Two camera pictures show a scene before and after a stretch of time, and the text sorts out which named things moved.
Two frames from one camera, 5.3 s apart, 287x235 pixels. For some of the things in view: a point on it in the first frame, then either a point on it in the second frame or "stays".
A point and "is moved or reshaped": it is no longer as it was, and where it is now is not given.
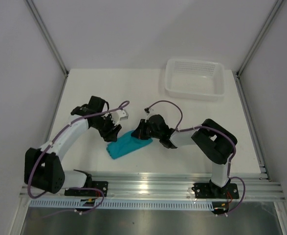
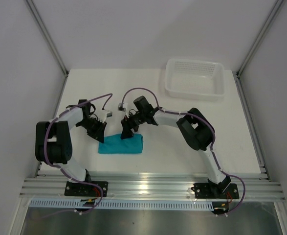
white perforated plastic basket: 194,79 stays
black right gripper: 139,132 to 127,125
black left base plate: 102,185 stays
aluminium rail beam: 169,186 stays
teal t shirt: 125,143 is moved or reshaped
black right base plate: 208,190 stays
